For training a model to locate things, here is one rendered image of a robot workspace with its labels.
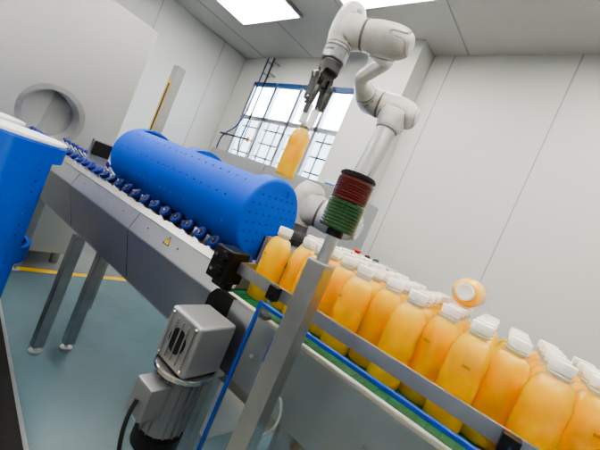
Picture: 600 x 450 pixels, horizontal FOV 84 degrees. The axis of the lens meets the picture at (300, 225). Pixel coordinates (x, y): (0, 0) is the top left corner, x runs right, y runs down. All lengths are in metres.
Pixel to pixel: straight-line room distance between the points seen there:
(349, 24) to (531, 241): 2.66
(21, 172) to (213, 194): 0.70
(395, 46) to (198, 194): 0.80
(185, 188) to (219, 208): 0.19
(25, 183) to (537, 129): 3.70
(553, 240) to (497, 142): 1.04
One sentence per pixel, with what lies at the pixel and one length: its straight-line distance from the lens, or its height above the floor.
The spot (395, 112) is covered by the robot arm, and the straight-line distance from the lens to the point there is 1.73.
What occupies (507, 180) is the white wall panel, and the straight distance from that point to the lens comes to 3.67.
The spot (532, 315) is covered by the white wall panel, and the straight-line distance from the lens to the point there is 3.43.
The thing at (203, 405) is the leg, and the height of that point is 0.40.
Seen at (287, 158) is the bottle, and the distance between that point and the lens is 1.18.
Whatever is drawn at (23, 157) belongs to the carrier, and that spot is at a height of 0.96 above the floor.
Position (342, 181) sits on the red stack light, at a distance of 0.56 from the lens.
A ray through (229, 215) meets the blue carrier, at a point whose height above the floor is 1.06.
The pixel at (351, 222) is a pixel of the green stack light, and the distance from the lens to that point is 0.55.
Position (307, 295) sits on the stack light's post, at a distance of 0.57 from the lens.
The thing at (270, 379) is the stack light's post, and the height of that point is 0.89.
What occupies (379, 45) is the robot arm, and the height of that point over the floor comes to 1.76.
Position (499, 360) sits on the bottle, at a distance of 0.76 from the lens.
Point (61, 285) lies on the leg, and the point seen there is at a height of 0.37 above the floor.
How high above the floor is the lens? 1.17
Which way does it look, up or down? 3 degrees down
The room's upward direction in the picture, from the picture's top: 23 degrees clockwise
